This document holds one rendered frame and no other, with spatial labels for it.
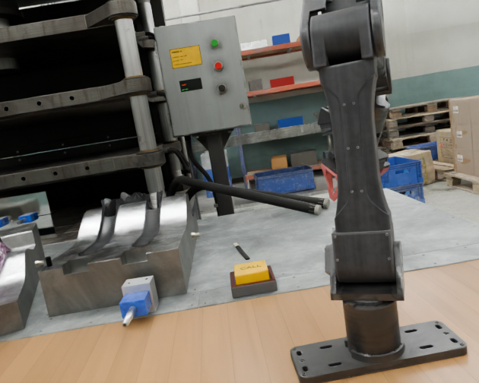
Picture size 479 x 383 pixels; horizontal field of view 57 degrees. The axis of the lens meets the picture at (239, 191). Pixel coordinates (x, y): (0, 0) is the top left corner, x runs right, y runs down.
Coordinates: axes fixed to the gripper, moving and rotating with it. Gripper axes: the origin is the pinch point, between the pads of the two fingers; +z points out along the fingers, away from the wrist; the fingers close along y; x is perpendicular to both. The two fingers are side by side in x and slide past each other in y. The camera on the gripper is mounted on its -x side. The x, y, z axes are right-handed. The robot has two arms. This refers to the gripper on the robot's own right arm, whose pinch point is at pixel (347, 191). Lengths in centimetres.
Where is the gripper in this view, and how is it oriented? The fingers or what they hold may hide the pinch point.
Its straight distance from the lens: 91.6
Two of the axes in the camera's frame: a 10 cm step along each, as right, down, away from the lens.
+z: -1.0, 8.1, 5.8
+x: 5.1, 5.4, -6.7
